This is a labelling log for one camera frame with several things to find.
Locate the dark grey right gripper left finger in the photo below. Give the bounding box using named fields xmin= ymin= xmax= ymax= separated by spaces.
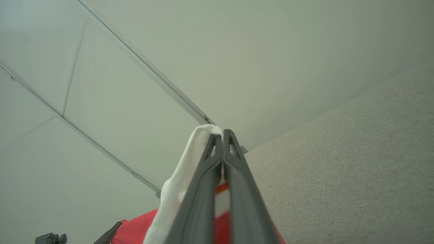
xmin=165 ymin=133 xmax=223 ymax=244

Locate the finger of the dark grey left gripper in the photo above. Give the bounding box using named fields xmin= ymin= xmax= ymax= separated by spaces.
xmin=93 ymin=221 xmax=122 ymax=244

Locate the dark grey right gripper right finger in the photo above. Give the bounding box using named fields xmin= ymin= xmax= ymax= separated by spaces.
xmin=223 ymin=129 xmax=282 ymax=244

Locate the grey fabric sofa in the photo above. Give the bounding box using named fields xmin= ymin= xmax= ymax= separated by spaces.
xmin=244 ymin=64 xmax=434 ymax=244

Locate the red white-trimmed Bulls jersey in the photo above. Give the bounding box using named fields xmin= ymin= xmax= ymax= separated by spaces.
xmin=110 ymin=124 xmax=286 ymax=244

